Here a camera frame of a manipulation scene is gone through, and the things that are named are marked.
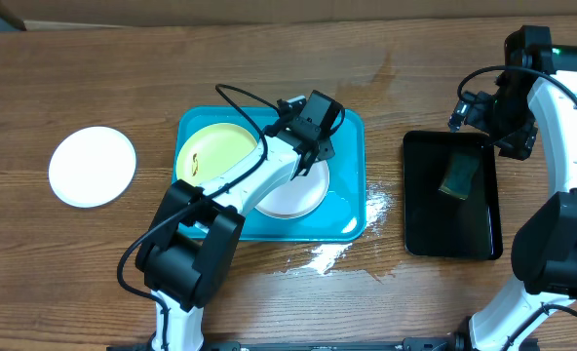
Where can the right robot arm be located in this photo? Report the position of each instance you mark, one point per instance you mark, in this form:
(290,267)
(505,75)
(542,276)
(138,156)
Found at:
(536,99)

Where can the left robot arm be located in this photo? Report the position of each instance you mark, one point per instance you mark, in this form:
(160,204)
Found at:
(187,251)

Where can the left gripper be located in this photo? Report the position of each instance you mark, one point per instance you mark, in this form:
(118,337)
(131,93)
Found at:
(326,148)

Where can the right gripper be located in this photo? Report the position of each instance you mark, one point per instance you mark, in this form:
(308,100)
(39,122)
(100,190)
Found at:
(519,146)

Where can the green yellow sponge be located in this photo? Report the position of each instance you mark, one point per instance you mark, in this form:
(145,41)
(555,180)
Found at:
(459,174)

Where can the teal plastic tray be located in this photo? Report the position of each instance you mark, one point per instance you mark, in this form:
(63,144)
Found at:
(341,217)

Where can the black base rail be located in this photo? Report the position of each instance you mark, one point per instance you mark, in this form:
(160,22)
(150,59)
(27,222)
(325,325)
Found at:
(408,344)

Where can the white plate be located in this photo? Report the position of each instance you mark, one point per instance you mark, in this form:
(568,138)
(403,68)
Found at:
(300,196)
(92,167)

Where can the black rectangular tray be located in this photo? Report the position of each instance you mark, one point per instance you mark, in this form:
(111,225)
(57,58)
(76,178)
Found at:
(436,224)

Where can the yellow plate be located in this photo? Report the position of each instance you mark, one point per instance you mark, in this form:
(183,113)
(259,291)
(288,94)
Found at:
(212,151)

